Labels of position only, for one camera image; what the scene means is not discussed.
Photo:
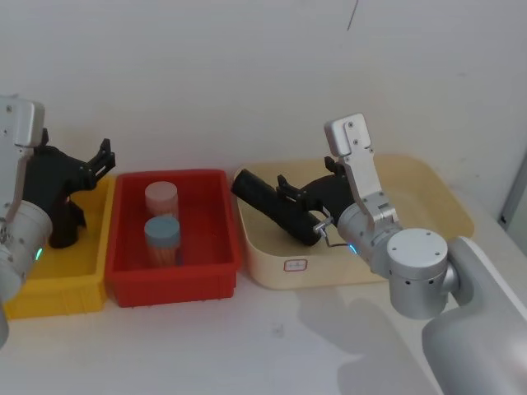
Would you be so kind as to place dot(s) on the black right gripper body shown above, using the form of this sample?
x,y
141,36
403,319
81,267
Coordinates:
x,y
325,195

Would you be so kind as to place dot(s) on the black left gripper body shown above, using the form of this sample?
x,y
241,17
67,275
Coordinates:
x,y
49,173

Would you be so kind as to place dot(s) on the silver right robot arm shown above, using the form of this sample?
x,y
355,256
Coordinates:
x,y
416,255

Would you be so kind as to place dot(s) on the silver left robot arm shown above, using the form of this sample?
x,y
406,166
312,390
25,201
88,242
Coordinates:
x,y
20,238

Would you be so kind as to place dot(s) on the black cylinder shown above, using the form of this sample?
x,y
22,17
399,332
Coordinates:
x,y
263,197
63,230

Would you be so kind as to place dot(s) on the pink-lidded clear jar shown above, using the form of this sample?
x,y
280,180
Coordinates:
x,y
161,197

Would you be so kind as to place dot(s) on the cream shallow tray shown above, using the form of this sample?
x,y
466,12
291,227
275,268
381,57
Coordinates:
x,y
420,185

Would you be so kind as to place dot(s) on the yellow plastic bin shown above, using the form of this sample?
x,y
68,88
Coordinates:
x,y
57,267

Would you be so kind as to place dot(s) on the blue-lidded clear jar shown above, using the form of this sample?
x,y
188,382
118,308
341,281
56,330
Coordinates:
x,y
161,234

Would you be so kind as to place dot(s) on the red plastic bin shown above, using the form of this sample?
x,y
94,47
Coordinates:
x,y
197,230

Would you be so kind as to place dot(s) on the grey metal frame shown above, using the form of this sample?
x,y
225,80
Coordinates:
x,y
514,193

